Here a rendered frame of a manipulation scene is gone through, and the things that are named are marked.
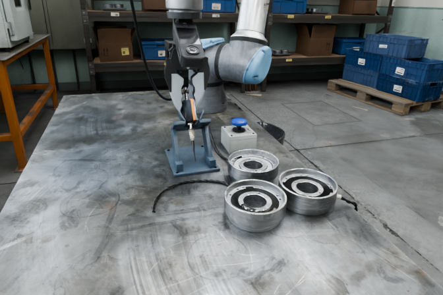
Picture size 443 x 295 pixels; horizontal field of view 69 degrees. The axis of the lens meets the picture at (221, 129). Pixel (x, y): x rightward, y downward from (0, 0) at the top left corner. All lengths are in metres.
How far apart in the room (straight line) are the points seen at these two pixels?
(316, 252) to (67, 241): 0.37
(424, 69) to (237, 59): 3.32
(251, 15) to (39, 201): 0.72
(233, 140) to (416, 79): 3.54
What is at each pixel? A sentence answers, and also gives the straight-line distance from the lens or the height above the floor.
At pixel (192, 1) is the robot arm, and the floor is 1.14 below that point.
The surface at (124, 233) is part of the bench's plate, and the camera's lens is 0.55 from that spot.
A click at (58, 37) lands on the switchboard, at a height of 0.69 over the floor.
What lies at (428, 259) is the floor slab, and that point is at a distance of 1.96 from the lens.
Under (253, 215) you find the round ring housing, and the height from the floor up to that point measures 0.84.
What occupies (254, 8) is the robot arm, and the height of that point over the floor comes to 1.13.
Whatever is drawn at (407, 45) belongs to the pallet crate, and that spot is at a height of 0.72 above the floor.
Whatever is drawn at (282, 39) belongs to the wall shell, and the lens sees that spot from 5.06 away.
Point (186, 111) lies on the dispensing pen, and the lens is 0.70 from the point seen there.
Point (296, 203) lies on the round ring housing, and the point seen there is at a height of 0.82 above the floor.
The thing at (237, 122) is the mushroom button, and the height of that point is 0.87.
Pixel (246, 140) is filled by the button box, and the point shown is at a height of 0.83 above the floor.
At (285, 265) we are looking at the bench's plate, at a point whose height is 0.80.
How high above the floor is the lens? 1.14
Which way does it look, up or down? 22 degrees down
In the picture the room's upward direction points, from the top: 2 degrees clockwise
